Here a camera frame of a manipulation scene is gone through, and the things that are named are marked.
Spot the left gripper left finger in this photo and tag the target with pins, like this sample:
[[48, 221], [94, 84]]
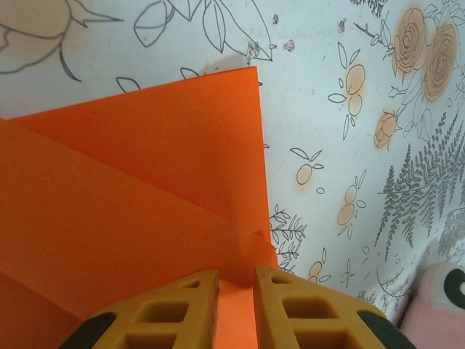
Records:
[[163, 316]]

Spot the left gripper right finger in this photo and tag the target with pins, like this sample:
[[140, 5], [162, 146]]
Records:
[[309, 320]]

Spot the orange paper sheet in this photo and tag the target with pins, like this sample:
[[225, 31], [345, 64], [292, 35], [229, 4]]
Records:
[[127, 181]]

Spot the pink plush toy dotted dress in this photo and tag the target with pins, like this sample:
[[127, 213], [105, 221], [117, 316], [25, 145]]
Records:
[[436, 320]]

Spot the floral print table mat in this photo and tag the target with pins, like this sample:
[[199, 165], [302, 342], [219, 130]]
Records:
[[327, 72]]

